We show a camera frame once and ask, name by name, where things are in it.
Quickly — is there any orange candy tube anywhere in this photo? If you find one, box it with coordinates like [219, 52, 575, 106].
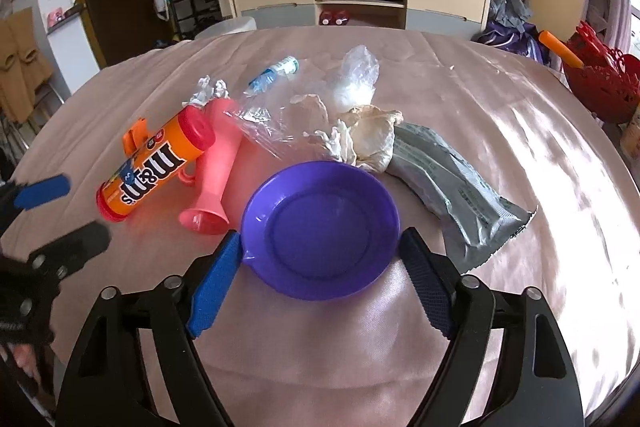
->
[96, 105, 216, 222]

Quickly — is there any purple bag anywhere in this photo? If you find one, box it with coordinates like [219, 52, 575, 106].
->
[474, 20, 550, 66]

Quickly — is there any grey foil pouch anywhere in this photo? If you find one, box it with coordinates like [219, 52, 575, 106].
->
[386, 122, 535, 273]

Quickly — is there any beige hanging coat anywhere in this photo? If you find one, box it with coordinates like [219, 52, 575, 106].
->
[0, 8, 53, 124]

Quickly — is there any pink satin tablecloth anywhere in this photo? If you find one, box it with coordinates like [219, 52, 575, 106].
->
[1, 27, 639, 426]

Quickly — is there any person left hand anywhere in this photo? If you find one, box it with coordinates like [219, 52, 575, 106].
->
[1, 343, 40, 383]

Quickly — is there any orange stick handle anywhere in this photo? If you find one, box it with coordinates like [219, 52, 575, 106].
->
[538, 30, 585, 69]

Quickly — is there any purple plastic plate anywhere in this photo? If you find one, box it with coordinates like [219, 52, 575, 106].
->
[241, 161, 400, 301]

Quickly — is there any pink plastic cup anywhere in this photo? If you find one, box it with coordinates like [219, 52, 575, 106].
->
[178, 98, 242, 235]

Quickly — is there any orange paper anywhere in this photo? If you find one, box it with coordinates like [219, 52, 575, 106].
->
[122, 118, 149, 157]

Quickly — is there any blue white small bottle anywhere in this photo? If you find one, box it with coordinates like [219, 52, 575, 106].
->
[246, 55, 299, 95]

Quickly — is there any beige tv cabinet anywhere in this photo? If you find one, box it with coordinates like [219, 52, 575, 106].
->
[233, 0, 490, 40]

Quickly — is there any foil wrapper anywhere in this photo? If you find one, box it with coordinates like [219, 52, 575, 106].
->
[183, 75, 229, 108]

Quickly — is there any clear plastic wrap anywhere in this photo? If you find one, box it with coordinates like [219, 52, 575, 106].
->
[229, 93, 331, 159]

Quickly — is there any red gift basket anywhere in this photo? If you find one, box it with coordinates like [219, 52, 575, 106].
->
[563, 22, 639, 124]

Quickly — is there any white round stool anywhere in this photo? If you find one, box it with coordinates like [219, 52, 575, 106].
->
[194, 16, 257, 40]

